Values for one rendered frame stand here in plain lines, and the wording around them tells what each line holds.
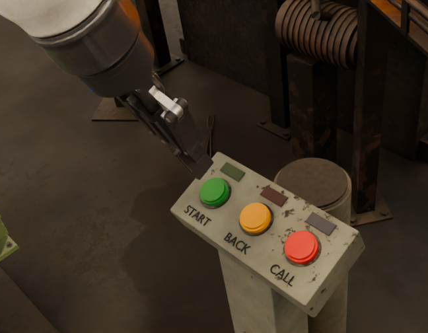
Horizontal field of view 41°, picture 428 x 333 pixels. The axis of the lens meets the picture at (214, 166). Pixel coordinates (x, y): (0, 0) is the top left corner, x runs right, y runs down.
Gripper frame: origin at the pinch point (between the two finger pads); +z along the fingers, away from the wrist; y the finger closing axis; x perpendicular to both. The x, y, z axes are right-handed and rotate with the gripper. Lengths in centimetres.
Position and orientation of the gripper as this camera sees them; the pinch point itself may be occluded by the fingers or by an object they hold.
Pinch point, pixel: (191, 154)
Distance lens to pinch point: 69.0
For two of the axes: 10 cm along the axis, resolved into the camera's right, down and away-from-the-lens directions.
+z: 3.8, 5.0, 7.8
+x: -6.2, 7.6, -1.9
